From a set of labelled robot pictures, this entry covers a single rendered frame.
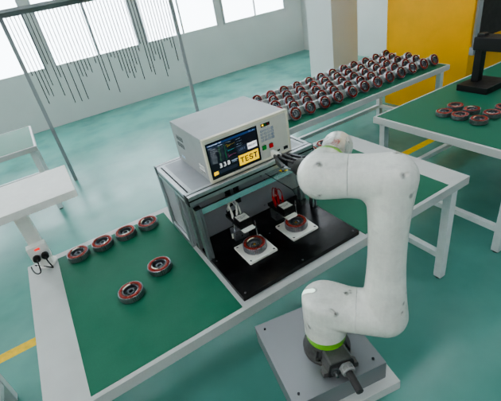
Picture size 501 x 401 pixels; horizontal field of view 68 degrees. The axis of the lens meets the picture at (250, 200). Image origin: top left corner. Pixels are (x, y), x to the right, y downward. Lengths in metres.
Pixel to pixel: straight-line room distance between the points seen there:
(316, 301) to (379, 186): 0.39
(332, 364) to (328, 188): 0.54
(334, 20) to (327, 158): 4.57
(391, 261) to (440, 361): 1.39
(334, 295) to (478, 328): 1.52
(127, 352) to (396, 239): 1.07
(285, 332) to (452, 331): 1.33
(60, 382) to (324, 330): 0.98
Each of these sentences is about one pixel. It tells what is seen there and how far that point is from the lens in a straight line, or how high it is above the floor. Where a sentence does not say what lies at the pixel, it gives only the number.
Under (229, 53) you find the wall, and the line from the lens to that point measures 8.70.
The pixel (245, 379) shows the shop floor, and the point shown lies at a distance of 2.27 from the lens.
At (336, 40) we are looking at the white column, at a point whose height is 0.89.
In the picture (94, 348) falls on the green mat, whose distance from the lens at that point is 1.67.
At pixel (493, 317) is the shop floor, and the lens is 2.61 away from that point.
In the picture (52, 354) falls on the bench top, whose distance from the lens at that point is 1.75.
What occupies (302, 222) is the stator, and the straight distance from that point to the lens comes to 1.81.
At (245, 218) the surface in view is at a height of 0.92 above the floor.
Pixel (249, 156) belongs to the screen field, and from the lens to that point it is 1.70.
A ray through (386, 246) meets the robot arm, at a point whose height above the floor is 1.26.
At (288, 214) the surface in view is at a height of 0.84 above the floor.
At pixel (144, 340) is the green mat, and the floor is 0.75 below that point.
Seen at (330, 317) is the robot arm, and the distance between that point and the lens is 1.10.
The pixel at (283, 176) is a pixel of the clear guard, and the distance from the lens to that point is 1.71.
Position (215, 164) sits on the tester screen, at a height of 1.20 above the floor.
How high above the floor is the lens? 1.89
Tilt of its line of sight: 32 degrees down
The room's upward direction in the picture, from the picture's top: 11 degrees counter-clockwise
